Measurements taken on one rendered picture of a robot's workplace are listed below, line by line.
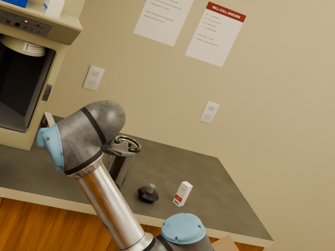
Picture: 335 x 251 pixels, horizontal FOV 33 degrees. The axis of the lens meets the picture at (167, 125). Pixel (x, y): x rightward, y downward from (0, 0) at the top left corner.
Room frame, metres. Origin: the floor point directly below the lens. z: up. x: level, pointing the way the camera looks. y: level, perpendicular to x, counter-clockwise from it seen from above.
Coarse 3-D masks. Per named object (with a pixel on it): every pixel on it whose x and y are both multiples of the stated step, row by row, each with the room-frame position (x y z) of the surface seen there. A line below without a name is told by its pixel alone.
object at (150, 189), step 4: (152, 184) 2.07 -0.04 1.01; (140, 188) 2.06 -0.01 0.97; (144, 188) 2.07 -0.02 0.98; (148, 188) 2.05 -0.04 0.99; (152, 188) 2.05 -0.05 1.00; (140, 192) 2.03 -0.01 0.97; (144, 192) 2.03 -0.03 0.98; (148, 192) 2.05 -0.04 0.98; (152, 192) 2.05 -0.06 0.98; (156, 192) 2.08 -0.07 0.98; (140, 196) 2.03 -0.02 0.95; (144, 196) 2.02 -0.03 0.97; (148, 196) 2.02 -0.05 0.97; (152, 196) 2.03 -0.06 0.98; (156, 196) 2.05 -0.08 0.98; (144, 200) 2.03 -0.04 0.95; (148, 200) 2.02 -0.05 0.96; (152, 200) 2.02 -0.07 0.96; (156, 200) 2.04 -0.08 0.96
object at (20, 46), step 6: (0, 36) 2.01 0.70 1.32; (6, 36) 1.99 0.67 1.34; (6, 42) 1.97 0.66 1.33; (12, 42) 1.97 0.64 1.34; (18, 42) 1.97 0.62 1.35; (24, 42) 1.98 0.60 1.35; (30, 42) 1.99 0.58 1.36; (12, 48) 1.96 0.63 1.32; (18, 48) 1.96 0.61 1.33; (24, 48) 1.97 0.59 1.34; (30, 48) 1.98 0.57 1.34; (36, 48) 2.00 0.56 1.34; (42, 48) 2.04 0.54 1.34; (30, 54) 1.98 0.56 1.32; (36, 54) 2.00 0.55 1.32; (42, 54) 2.03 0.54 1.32
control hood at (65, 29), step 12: (0, 0) 1.80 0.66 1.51; (12, 12) 1.83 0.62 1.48; (24, 12) 1.83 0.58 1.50; (36, 12) 1.85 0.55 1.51; (48, 24) 1.88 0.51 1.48; (60, 24) 1.88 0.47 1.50; (72, 24) 1.90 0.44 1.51; (48, 36) 1.94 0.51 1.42; (60, 36) 1.94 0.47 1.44; (72, 36) 1.94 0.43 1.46
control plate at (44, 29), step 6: (0, 12) 1.83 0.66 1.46; (6, 12) 1.83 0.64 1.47; (0, 18) 1.86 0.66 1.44; (6, 18) 1.86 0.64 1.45; (12, 18) 1.85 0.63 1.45; (18, 18) 1.85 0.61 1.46; (24, 18) 1.85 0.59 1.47; (6, 24) 1.88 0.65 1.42; (12, 24) 1.88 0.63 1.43; (24, 24) 1.88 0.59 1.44; (30, 24) 1.88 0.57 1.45; (36, 24) 1.88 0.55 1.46; (42, 24) 1.88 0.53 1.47; (30, 30) 1.91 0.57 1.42; (36, 30) 1.91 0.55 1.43; (42, 30) 1.91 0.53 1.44; (48, 30) 1.91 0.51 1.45
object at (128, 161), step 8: (120, 136) 2.00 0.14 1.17; (128, 136) 2.03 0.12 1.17; (128, 144) 2.02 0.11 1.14; (136, 144) 2.01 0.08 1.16; (112, 160) 1.94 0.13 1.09; (120, 160) 1.93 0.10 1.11; (128, 160) 1.94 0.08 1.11; (112, 168) 1.94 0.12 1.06; (120, 168) 1.94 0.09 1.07; (128, 168) 1.96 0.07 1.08; (112, 176) 1.93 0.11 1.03; (120, 176) 1.94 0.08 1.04; (120, 184) 1.95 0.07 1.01
